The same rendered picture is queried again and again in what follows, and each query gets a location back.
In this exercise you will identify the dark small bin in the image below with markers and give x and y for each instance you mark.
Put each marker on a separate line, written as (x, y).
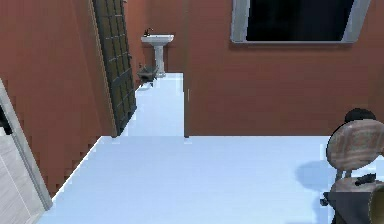
(147, 73)

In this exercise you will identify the dark sink tap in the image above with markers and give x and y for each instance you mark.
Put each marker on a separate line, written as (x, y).
(147, 32)

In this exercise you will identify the grey framed window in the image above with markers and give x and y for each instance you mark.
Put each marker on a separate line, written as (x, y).
(296, 20)

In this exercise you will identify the small black object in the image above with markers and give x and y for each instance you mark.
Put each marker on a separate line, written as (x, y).
(365, 179)

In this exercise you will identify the pale grey room door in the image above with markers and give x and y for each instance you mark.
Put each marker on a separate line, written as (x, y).
(15, 173)

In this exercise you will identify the white pedestal sink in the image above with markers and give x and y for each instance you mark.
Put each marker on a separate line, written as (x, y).
(158, 43)

